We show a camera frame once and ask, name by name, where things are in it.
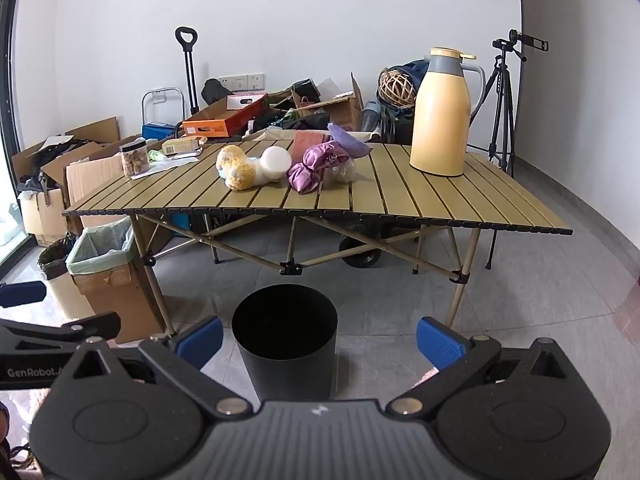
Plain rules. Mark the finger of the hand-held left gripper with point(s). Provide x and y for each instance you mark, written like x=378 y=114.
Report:
x=20 y=294
x=60 y=327

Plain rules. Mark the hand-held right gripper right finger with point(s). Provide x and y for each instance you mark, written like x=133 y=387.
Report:
x=440 y=342

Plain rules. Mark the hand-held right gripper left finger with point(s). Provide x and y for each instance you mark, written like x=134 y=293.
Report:
x=200 y=342

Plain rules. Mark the black trash bin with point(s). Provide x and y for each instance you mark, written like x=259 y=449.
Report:
x=285 y=340

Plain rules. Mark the blue and yellow plush toy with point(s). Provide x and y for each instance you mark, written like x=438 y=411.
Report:
x=235 y=167

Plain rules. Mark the white paper cup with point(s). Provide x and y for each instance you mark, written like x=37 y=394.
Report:
x=274 y=164

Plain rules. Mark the purple satin cloth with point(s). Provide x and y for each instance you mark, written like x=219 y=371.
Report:
x=312 y=167

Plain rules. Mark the beige bin with black liner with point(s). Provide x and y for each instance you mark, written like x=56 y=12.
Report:
x=60 y=290

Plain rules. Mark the tan folding table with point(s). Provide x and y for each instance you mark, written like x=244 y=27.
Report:
x=460 y=285

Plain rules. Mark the cardboard box with green liner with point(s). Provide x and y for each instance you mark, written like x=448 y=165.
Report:
x=115 y=290

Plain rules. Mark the large open cardboard box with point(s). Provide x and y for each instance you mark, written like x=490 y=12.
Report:
x=42 y=220

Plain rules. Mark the green plastic liner bag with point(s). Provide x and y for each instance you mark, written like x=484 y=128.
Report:
x=100 y=252

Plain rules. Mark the black wagon cart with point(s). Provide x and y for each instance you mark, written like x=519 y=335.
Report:
x=360 y=255

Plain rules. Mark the blue plastic crate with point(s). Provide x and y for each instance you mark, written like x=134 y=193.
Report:
x=180 y=221

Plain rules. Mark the clear jar with black lid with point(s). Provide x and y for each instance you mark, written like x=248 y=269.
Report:
x=134 y=157

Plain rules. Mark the printed paper sheet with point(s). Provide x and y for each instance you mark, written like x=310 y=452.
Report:
x=170 y=162

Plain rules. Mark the small tan cardboard box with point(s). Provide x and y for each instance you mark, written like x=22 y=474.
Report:
x=180 y=146

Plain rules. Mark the blue storage box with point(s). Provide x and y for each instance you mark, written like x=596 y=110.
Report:
x=157 y=131

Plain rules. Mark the beige canvas cloth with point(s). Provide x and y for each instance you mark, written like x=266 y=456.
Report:
x=270 y=133

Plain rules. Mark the orange cardboard tray box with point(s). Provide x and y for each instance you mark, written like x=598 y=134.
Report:
x=225 y=122

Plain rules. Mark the yellow thermos jug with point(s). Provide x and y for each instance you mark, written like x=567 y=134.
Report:
x=440 y=120

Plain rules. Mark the grey blue water bottle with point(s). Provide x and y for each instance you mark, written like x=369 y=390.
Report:
x=370 y=115

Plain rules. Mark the black tripod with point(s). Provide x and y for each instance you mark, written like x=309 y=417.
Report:
x=500 y=105

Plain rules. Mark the white cardboard box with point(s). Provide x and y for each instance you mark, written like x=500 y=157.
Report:
x=245 y=101

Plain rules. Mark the brown cardboard box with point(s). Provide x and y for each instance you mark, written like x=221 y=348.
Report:
x=345 y=107

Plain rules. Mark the woven rattan ball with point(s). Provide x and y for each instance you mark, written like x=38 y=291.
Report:
x=397 y=87

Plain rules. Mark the black box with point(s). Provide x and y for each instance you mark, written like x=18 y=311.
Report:
x=306 y=89

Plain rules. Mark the silver metal tube frame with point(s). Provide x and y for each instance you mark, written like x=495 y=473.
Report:
x=144 y=110

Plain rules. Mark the white wall socket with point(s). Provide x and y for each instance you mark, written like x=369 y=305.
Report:
x=256 y=79
x=160 y=96
x=241 y=80
x=229 y=81

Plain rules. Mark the black camera on tripod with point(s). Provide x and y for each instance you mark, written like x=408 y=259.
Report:
x=515 y=42

